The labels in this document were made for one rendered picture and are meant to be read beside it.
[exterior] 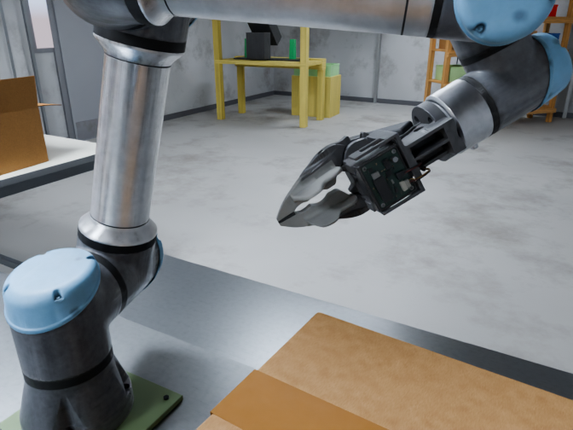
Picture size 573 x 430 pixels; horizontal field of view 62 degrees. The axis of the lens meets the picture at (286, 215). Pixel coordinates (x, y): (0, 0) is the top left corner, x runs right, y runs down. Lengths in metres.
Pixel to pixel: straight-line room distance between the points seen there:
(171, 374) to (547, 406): 0.59
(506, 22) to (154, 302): 0.82
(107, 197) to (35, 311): 0.18
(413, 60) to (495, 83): 8.32
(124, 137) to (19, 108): 1.65
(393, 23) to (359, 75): 8.76
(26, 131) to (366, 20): 2.00
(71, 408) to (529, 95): 0.67
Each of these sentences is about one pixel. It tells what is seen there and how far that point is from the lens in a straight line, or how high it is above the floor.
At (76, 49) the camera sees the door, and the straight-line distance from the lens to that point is 6.41.
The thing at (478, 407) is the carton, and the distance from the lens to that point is 0.37.
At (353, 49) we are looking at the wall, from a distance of 9.23.
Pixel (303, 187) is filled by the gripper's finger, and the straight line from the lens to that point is 0.54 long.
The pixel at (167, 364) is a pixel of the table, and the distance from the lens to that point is 0.86.
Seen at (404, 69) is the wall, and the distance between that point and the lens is 8.94.
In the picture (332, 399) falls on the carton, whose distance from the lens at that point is 0.35.
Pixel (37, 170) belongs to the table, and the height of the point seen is 0.78.
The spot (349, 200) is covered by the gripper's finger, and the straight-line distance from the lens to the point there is 0.55.
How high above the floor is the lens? 1.36
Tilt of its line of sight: 22 degrees down
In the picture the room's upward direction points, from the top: straight up
